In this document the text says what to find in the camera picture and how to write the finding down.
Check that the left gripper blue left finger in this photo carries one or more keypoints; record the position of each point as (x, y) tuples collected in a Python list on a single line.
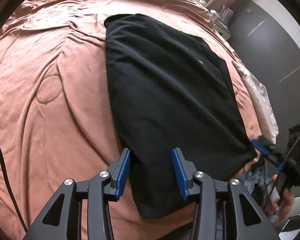
[(119, 171)]

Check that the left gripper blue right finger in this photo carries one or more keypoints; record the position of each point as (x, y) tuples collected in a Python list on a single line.
[(184, 171)]

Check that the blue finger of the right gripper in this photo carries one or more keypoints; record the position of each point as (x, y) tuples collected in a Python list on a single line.
[(257, 145)]

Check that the black button-up shirt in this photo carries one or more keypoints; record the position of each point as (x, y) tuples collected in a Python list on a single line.
[(168, 90)]

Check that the person right hand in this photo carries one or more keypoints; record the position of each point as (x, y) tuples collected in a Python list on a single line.
[(281, 211)]

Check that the brown bed blanket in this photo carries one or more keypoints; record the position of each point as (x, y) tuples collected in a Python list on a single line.
[(55, 120)]

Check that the white nightstand right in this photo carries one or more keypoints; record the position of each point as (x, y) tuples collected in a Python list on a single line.
[(219, 25)]

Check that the beige duvet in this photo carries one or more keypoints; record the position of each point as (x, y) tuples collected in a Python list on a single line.
[(260, 99)]

